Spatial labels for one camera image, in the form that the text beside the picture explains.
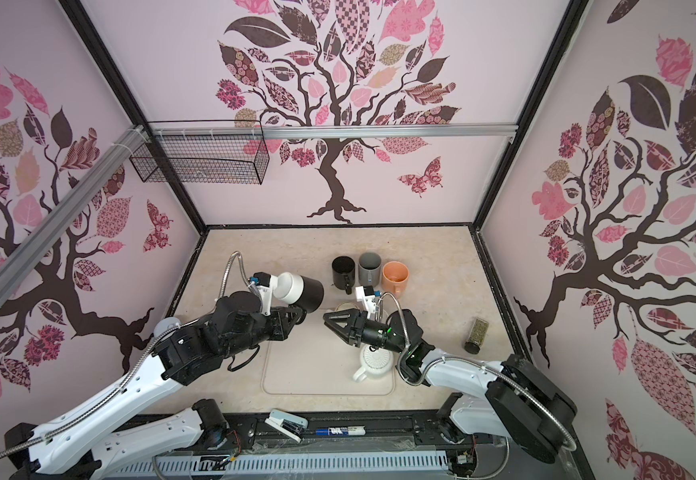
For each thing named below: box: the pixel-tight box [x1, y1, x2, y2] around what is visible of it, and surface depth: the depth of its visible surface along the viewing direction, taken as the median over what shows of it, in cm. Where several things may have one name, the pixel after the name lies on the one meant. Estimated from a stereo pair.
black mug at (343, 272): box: [332, 255, 355, 295], surface depth 100 cm
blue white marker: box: [315, 426, 367, 436], surface depth 74 cm
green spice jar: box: [464, 318, 489, 355], surface depth 89 cm
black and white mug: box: [273, 272, 325, 313], surface depth 67 cm
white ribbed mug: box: [353, 344, 393, 382], surface depth 79 cm
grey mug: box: [358, 252, 382, 287], surface depth 98 cm
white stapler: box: [265, 409, 309, 443], surface depth 75 cm
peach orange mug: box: [381, 260, 410, 298], surface depth 97 cm
